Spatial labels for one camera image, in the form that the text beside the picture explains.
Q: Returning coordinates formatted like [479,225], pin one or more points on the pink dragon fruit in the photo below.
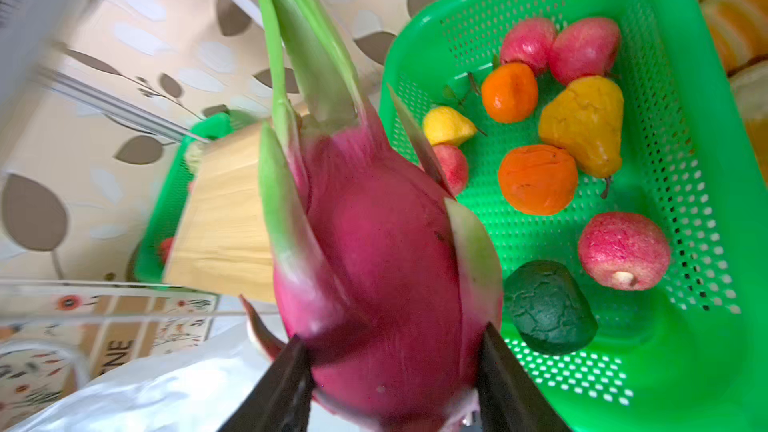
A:
[383,275]

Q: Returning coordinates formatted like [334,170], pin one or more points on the right green basket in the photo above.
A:
[691,353]

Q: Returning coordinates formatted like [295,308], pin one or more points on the orange fruit small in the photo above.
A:
[510,93]

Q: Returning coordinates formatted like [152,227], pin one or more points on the red apple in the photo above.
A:
[529,42]
[624,251]
[588,47]

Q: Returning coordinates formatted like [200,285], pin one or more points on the green basket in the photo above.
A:
[173,195]
[691,353]

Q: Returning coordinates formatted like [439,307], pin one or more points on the red apple back right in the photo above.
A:
[588,47]

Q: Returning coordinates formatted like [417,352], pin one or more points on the white plastic grocery bag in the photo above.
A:
[196,389]

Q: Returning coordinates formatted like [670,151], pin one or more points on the yellow lemon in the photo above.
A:
[445,125]

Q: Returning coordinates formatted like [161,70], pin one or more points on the dark green avocado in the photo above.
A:
[550,312]

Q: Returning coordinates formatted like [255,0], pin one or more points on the yellow bell pepper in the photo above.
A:
[586,120]

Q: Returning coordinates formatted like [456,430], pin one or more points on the cream canvas tote bag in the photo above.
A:
[34,379]

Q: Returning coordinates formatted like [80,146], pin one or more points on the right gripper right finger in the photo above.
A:
[509,400]

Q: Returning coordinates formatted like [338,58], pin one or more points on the white wooden two-tier shelf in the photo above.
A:
[221,244]

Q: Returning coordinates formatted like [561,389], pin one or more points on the left green basket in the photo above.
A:
[173,195]

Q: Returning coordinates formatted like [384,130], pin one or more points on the orange fruit large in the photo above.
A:
[539,180]

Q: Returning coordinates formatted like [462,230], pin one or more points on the small red fruit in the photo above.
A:
[454,165]

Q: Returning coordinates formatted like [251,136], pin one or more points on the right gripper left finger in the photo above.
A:
[281,400]

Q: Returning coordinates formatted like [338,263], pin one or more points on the red apple back left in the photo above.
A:
[529,42]

